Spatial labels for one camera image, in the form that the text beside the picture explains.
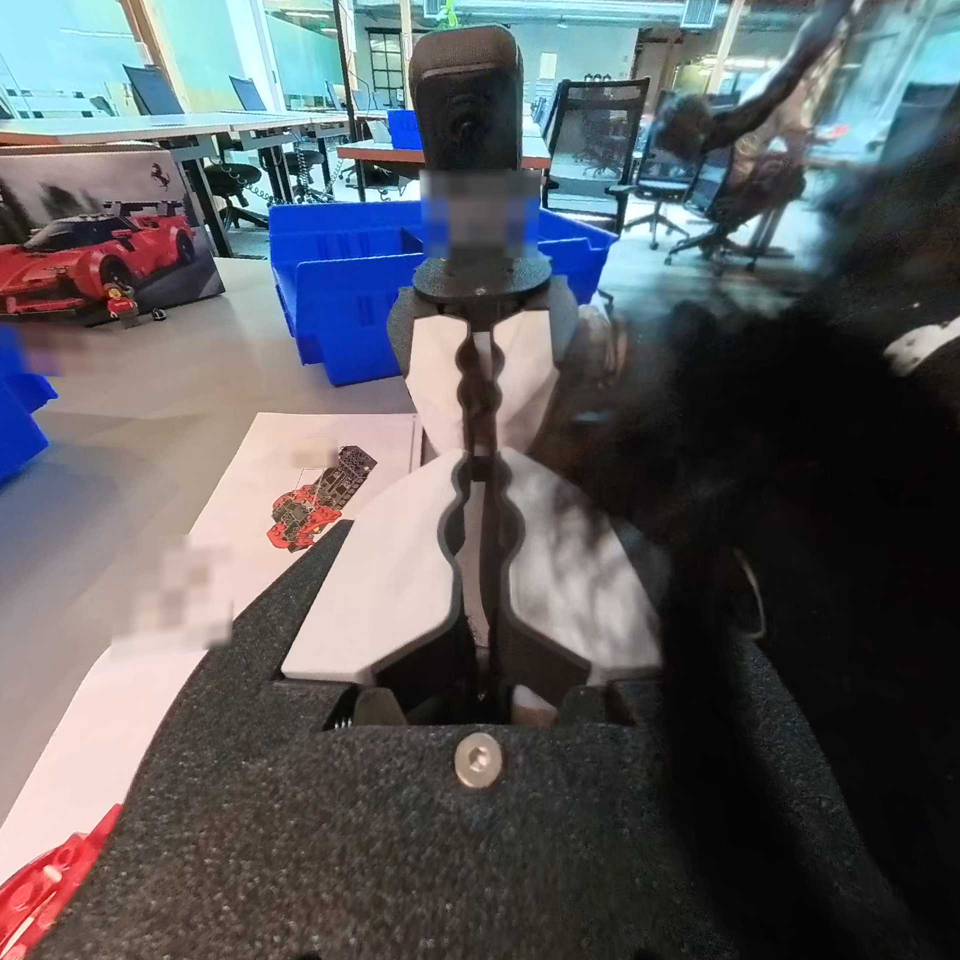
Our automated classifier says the black mesh office chair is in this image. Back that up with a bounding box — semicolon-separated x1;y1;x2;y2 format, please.
549;77;652;235

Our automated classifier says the black stool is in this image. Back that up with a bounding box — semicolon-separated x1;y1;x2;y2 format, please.
202;161;261;231

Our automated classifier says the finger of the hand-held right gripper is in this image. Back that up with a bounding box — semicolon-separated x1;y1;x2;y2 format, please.
487;303;561;455
405;315;474;455

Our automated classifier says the white lego instruction booklet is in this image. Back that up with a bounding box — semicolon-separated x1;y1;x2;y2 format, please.
0;411;451;852

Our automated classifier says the wooden desk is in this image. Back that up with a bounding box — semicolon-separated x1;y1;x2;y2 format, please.
337;138;552;171

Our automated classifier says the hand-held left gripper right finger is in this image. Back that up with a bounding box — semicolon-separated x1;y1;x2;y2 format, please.
497;447;666;685

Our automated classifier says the long white-topped desk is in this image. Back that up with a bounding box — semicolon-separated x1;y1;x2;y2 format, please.
0;111;391;150

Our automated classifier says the black and red lego model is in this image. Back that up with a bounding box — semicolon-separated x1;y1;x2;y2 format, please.
0;804;125;960

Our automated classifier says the white cable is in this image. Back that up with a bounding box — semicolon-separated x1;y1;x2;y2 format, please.
733;546;768;642

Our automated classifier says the blue storage bin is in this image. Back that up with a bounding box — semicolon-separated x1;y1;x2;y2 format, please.
268;198;621;388
0;322;60;485

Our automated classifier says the lego set box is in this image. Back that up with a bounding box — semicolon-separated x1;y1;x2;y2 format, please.
0;146;226;327

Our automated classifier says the black stand pole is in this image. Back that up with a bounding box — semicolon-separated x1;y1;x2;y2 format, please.
332;0;366;202

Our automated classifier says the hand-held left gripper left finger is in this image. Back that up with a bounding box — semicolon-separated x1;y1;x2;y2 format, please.
281;450;471;685

